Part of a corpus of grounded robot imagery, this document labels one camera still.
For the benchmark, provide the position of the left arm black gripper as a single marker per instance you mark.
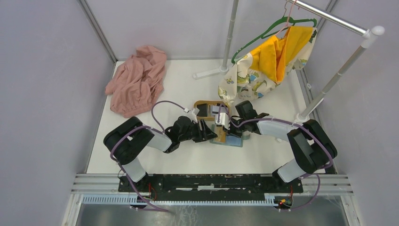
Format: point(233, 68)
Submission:
point(204, 134)

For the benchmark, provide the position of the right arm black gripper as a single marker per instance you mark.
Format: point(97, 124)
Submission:
point(232, 132)

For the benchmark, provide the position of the yellow oval card tray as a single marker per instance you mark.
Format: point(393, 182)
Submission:
point(208, 110)

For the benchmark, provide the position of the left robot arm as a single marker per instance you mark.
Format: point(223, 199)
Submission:
point(130, 138)

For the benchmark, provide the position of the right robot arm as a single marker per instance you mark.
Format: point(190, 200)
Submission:
point(311, 147)

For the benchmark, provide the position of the black card in tray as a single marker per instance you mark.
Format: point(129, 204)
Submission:
point(203, 110)

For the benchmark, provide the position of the white striped card in tray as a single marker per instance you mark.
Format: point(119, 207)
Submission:
point(215, 109)

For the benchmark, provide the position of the cartoon print hanging garment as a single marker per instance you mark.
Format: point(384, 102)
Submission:
point(244, 83)

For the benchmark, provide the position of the yellow hanging garment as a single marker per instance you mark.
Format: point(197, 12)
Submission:
point(277, 57)

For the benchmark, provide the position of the pink crumpled cloth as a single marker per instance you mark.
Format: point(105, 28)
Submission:
point(138, 82)

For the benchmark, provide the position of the pink clothes hanger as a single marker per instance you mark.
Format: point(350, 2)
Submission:
point(288, 18)

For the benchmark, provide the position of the green clothes hanger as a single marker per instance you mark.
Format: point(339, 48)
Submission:
point(268, 32)

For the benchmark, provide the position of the white clothes rack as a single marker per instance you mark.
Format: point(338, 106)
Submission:
point(361, 97)

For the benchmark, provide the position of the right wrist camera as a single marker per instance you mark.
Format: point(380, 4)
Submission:
point(223, 120)

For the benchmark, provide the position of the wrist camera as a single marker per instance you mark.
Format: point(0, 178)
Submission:
point(192, 114)
point(223, 120)

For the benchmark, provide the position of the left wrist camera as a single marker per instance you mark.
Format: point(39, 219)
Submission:
point(192, 114)

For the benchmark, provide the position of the aluminium frame rails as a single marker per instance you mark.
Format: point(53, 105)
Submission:
point(103, 189)

